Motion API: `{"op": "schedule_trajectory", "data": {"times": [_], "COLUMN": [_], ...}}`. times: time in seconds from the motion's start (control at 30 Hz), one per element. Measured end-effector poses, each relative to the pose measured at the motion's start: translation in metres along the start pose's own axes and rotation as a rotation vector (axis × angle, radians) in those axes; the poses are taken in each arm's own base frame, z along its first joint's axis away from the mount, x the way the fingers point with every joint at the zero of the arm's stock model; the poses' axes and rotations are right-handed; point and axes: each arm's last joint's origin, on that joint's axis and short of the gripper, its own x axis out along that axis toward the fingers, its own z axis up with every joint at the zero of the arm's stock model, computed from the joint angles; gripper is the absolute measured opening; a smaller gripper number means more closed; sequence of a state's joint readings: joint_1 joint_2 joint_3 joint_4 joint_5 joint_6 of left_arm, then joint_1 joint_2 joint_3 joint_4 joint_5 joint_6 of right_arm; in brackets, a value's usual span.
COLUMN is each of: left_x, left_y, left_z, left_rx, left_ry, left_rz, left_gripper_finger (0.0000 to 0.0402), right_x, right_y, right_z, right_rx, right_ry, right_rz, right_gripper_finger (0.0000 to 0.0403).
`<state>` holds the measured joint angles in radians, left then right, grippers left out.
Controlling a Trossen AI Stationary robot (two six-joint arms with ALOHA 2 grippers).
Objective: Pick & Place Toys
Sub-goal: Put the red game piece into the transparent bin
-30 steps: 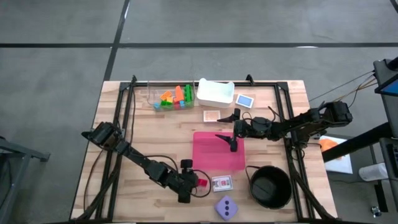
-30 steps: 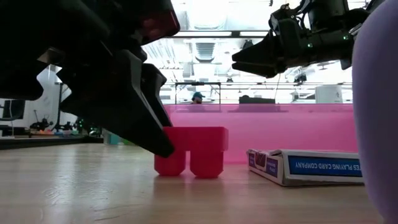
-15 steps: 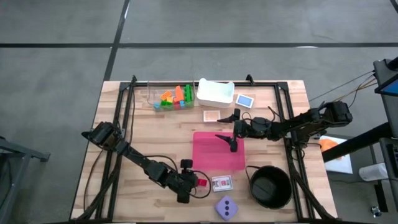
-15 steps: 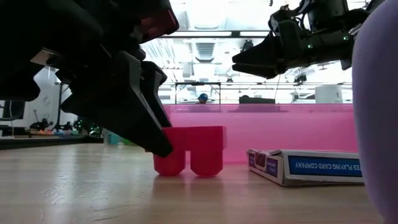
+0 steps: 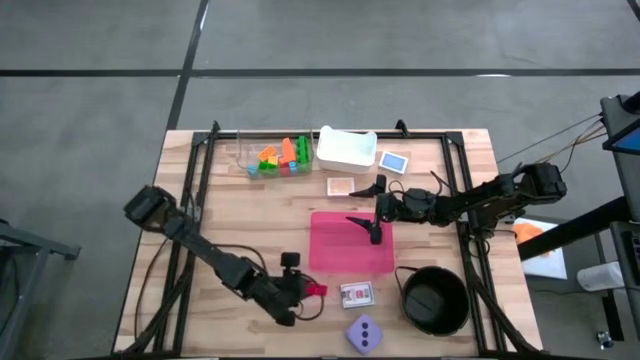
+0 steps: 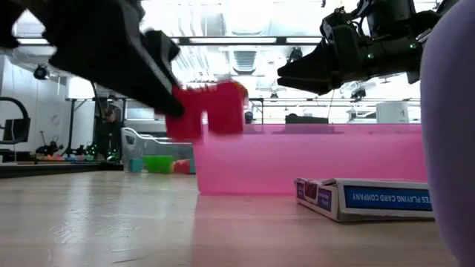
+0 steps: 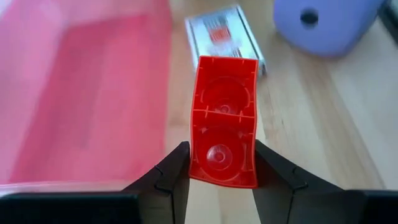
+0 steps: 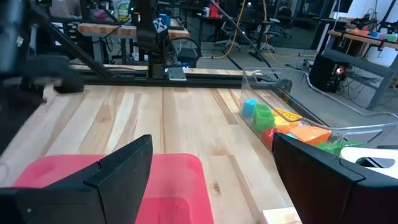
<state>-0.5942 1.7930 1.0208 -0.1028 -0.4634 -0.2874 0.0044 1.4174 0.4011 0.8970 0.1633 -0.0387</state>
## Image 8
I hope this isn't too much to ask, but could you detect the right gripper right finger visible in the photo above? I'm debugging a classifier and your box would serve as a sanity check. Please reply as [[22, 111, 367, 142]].
[[272, 133, 398, 224]]

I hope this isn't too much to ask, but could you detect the green two-stud toy block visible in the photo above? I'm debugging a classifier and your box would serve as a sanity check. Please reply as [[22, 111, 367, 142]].
[[252, 103, 276, 133]]

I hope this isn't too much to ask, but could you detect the orange stud plate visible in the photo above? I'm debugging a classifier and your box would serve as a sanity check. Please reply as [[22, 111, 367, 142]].
[[273, 107, 303, 123]]

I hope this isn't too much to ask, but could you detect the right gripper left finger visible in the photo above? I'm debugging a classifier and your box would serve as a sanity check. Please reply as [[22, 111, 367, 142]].
[[0, 134, 154, 224]]

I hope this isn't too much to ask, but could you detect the wooden workbench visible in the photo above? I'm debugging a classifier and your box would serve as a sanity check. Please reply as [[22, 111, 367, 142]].
[[77, 18, 190, 40]]

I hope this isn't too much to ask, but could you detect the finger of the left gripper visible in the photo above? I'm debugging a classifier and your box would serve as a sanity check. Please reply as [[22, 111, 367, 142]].
[[23, 55, 84, 93], [0, 91, 47, 155]]

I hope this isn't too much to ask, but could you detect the black equipment box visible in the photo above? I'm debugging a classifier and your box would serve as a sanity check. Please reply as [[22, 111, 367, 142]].
[[309, 54, 349, 93]]

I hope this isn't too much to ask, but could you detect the red two-stud toy block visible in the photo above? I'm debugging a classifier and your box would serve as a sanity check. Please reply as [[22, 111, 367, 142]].
[[261, 127, 282, 151]]

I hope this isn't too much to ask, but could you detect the white plastic bin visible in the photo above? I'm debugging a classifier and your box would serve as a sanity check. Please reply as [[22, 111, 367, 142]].
[[339, 146, 398, 180]]

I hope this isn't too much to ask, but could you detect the grey metal table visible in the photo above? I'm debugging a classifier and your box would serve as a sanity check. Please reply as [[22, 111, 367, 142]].
[[323, 29, 398, 110]]

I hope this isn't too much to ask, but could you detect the pink translucent plastic bin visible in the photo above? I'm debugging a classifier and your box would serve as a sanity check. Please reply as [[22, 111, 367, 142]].
[[12, 152, 215, 224]]

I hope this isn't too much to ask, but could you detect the small blue toy block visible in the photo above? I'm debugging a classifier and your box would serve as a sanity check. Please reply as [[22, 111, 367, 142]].
[[241, 98, 259, 118]]

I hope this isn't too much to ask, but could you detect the long green toy block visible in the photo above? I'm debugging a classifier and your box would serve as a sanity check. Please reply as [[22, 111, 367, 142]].
[[317, 139, 364, 156]]

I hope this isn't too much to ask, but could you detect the small yellow toy block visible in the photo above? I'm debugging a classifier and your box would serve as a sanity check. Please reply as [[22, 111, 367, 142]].
[[274, 116, 292, 128]]

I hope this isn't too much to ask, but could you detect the orange toy block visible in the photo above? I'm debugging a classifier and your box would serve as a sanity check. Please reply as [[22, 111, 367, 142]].
[[281, 124, 332, 147]]

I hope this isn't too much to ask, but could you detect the clear plastic bin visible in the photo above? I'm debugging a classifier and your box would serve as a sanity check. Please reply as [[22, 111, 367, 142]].
[[239, 67, 398, 158]]

